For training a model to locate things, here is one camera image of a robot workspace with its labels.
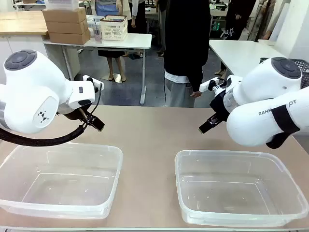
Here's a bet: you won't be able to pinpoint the cardboard box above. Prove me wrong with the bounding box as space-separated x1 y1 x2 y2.
48 30 91 45
42 7 87 24
45 20 89 35

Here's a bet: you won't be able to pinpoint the person's left forearm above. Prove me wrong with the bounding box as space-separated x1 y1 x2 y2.
192 48 211 92

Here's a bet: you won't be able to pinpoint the person in black sweater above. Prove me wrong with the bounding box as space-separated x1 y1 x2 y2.
163 0 212 108

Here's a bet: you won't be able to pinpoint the clear plastic bin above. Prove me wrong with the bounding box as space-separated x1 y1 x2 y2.
0 142 124 220
174 149 309 227

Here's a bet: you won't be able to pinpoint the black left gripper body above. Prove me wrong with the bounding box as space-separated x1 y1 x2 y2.
63 108 88 123

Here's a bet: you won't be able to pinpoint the mannequin legs on gold base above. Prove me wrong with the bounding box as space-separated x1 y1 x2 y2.
101 56 127 83

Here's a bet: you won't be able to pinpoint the white lattice basket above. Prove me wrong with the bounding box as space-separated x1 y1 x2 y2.
99 15 128 42

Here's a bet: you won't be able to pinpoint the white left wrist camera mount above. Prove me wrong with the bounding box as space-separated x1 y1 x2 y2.
83 75 105 92

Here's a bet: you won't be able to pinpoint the white table with grey legs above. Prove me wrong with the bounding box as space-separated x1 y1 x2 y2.
43 32 153 105

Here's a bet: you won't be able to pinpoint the black braided cable sleeve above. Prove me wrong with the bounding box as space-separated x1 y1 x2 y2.
0 122 88 147

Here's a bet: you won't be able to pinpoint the wooden table top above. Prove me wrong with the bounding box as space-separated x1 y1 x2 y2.
0 11 49 37

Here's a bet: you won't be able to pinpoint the plastic cup with straw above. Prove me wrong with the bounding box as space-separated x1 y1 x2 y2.
92 18 103 44

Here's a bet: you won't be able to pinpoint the translucent storage box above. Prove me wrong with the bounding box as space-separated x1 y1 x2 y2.
44 0 80 11

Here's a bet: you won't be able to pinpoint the white board panel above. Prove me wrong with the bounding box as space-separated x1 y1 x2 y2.
269 0 309 61

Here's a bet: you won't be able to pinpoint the background person in dark clothes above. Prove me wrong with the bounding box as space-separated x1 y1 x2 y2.
220 0 257 41

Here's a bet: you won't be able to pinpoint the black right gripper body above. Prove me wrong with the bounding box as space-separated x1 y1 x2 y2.
209 88 233 116

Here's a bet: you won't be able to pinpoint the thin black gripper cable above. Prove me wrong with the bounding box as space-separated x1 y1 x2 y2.
84 81 103 123

